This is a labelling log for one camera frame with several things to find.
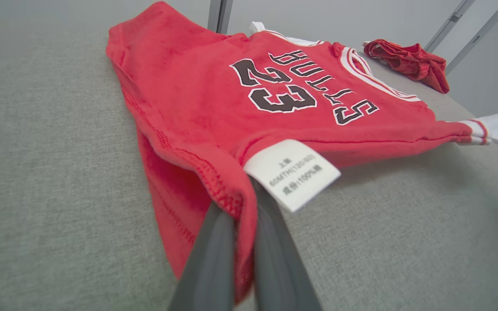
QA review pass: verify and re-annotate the red Bulls 23 jersey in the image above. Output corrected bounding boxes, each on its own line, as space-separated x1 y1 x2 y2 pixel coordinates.
105 1 498 304

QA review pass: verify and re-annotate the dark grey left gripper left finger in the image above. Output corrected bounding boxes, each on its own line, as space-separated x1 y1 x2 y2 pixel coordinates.
169 203 236 311

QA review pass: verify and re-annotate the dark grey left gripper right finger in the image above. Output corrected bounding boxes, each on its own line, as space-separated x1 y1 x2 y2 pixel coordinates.
251 177 323 311

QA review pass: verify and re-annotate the red shorts white side stripe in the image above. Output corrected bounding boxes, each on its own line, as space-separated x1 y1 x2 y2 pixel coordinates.
362 38 451 95

